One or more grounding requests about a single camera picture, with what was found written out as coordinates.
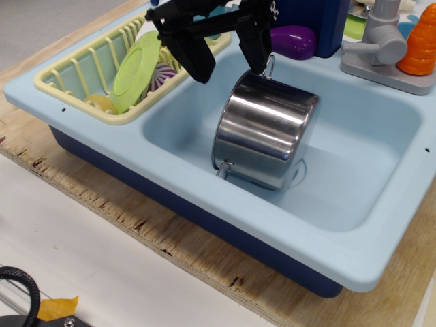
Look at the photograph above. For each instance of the blue toy item right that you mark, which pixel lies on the blue toy item right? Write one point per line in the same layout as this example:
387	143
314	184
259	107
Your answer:
405	27

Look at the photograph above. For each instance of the green plastic plate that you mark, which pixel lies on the green plastic plate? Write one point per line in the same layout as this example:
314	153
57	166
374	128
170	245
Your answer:
135	72

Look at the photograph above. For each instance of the light blue toy sink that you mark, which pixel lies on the light blue toy sink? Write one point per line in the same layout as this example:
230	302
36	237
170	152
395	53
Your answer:
368	165

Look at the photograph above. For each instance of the plywood board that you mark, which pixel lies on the plywood board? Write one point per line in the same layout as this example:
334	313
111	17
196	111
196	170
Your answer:
133	262

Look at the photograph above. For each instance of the black device base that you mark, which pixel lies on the black device base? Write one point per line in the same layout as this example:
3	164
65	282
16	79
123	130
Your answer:
19	320

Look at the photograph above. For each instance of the grey toy faucet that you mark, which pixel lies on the grey toy faucet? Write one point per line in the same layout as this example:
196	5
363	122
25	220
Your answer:
382	46

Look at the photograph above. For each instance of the yellow round toy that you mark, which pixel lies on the yellow round toy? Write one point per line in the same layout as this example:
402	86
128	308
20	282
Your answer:
101	102

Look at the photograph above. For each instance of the green toy plate behind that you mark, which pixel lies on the green toy plate behind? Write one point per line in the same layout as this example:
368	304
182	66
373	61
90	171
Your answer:
354	27

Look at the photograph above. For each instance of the orange toy carrot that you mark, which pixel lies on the orange toy carrot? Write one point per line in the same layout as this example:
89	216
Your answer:
420	57

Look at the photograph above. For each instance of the yellow dish rack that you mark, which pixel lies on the yellow dish rack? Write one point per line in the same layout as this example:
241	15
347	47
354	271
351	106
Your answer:
91	68

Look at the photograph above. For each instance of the stainless steel pot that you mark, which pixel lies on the stainless steel pot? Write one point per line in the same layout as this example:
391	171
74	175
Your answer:
264	129

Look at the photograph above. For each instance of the purple white striped ball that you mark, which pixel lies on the purple white striped ball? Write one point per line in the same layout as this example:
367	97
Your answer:
161	73

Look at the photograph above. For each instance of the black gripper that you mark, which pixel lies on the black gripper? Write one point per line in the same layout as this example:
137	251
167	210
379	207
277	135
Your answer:
179	21

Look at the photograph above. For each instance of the dark blue water tank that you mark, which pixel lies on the dark blue water tank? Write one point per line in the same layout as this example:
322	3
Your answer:
326	18

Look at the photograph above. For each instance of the yellow masking tape piece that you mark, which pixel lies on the yellow masking tape piece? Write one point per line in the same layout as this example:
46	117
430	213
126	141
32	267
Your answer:
52	309

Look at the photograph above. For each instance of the purple toy eggplant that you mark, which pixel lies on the purple toy eggplant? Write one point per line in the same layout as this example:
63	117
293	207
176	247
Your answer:
294	42

